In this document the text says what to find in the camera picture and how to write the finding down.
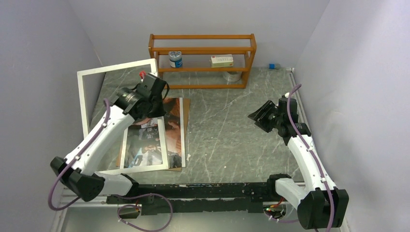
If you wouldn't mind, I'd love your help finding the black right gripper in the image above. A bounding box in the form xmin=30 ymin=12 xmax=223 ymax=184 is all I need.
xmin=248 ymin=101 xmax=283 ymax=133

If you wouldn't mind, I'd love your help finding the wooden picture frame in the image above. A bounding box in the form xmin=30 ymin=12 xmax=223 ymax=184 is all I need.
xmin=66 ymin=58 xmax=158 ymax=175

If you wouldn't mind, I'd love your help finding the printed photo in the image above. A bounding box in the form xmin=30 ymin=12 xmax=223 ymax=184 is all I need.
xmin=123 ymin=98 xmax=185 ymax=171

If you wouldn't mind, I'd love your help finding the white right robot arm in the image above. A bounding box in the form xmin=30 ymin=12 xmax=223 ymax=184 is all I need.
xmin=248 ymin=96 xmax=349 ymax=230

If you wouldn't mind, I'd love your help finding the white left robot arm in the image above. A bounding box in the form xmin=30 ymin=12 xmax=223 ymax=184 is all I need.
xmin=50 ymin=73 xmax=170 ymax=203

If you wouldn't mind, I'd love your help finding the blue white jar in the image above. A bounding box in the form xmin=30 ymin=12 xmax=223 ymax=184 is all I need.
xmin=168 ymin=51 xmax=183 ymax=68

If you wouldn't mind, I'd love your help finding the blue capped bottle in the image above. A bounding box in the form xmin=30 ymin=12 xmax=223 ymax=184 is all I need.
xmin=268 ymin=63 xmax=281 ymax=70

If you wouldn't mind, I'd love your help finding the silver tape roll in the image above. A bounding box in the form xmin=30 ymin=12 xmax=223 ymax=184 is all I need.
xmin=223 ymin=71 xmax=242 ymax=82

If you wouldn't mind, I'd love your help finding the orange wooden shelf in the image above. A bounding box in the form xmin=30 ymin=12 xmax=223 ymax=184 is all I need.
xmin=148 ymin=33 xmax=257 ymax=89

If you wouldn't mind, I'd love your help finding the white green box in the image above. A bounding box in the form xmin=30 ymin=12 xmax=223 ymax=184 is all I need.
xmin=210 ymin=54 xmax=234 ymax=68

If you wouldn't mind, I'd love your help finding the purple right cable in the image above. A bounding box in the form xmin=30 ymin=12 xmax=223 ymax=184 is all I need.
xmin=264 ymin=84 xmax=336 ymax=232

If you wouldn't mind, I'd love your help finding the purple cable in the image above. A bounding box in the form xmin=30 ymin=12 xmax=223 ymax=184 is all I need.
xmin=264 ymin=84 xmax=336 ymax=232
xmin=48 ymin=98 xmax=174 ymax=232

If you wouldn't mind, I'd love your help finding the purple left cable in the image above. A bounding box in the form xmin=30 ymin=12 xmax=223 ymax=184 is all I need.
xmin=48 ymin=98 xmax=174 ymax=232

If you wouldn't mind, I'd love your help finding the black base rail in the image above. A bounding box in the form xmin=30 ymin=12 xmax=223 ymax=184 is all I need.
xmin=106 ymin=182 xmax=281 ymax=216

